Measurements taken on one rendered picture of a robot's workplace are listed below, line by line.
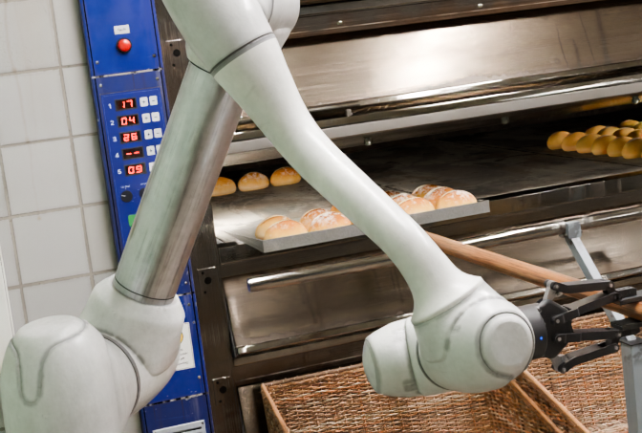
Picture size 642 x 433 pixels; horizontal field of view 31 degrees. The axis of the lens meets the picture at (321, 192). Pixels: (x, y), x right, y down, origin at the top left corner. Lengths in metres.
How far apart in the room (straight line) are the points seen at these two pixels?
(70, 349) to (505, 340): 0.63
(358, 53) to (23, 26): 0.77
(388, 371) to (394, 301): 1.29
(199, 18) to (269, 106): 0.15
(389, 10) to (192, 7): 1.27
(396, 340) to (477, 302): 0.17
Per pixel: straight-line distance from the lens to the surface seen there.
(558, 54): 2.92
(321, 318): 2.73
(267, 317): 2.70
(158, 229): 1.76
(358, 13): 2.72
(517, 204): 2.89
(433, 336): 1.38
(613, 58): 2.99
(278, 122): 1.51
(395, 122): 2.59
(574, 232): 2.53
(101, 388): 1.68
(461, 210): 2.67
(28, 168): 2.57
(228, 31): 1.51
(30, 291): 2.60
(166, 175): 1.74
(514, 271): 1.99
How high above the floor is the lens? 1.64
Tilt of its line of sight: 8 degrees down
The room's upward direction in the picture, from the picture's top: 7 degrees counter-clockwise
